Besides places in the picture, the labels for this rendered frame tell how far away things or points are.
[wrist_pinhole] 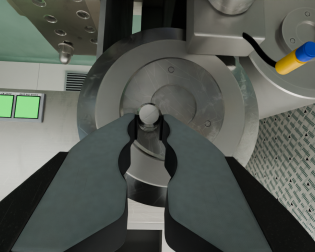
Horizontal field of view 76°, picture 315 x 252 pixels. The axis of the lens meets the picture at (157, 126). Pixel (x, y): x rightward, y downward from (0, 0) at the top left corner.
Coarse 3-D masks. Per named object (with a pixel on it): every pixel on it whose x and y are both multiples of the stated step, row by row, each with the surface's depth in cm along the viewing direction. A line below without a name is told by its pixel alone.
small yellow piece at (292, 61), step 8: (248, 40) 13; (256, 48) 13; (296, 48) 10; (304, 48) 10; (312, 48) 10; (264, 56) 12; (288, 56) 11; (296, 56) 10; (304, 56) 10; (312, 56) 10; (272, 64) 12; (280, 64) 11; (288, 64) 11; (296, 64) 11; (280, 72) 12
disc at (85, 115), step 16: (144, 32) 17; (160, 32) 17; (176, 32) 17; (112, 48) 17; (128, 48) 17; (96, 64) 16; (96, 80) 16; (240, 80) 17; (80, 96) 16; (80, 112) 16; (256, 112) 17; (80, 128) 16; (96, 128) 16; (256, 128) 16; (240, 144) 16; (240, 160) 16; (128, 176) 15; (128, 192) 15; (144, 192) 15; (160, 192) 15
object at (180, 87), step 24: (144, 72) 14; (168, 72) 15; (192, 72) 15; (144, 96) 14; (168, 96) 14; (192, 96) 15; (216, 96) 15; (192, 120) 14; (216, 120) 14; (144, 144) 14
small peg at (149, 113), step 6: (138, 108) 11; (144, 108) 11; (150, 108) 11; (156, 108) 11; (138, 114) 11; (144, 114) 11; (150, 114) 11; (156, 114) 11; (138, 120) 11; (144, 120) 11; (150, 120) 11; (156, 120) 11; (144, 126) 11; (150, 126) 11; (156, 126) 13
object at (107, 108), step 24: (144, 48) 16; (168, 48) 16; (120, 72) 15; (216, 72) 16; (96, 96) 15; (120, 96) 15; (240, 96) 16; (96, 120) 15; (240, 120) 15; (216, 144) 15; (144, 168) 15
